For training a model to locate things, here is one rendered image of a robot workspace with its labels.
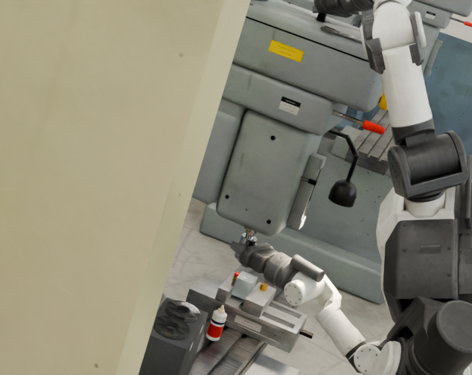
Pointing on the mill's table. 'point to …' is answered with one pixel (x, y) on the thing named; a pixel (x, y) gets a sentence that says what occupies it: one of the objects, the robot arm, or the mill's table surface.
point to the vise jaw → (258, 300)
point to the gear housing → (281, 100)
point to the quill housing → (264, 172)
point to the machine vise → (272, 321)
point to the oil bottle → (217, 324)
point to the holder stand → (173, 338)
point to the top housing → (307, 53)
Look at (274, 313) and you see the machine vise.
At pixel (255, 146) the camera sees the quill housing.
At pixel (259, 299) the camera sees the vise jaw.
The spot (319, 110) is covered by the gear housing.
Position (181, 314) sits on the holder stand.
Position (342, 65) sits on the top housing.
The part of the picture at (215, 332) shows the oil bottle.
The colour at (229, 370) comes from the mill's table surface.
